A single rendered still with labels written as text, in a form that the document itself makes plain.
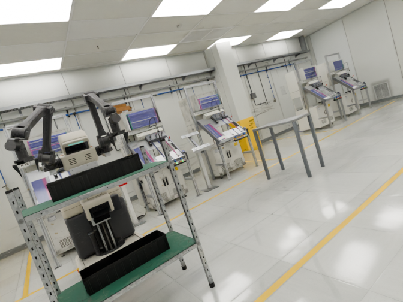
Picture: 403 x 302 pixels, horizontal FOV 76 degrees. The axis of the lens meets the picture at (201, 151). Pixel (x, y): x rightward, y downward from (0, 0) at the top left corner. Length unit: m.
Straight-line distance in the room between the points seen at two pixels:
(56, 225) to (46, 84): 2.96
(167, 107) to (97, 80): 1.66
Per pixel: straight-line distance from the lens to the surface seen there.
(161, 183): 4.42
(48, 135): 2.23
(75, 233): 2.68
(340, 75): 9.09
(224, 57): 7.23
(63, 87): 6.00
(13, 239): 5.82
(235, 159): 5.27
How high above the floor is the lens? 1.11
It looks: 5 degrees down
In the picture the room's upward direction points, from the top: 18 degrees counter-clockwise
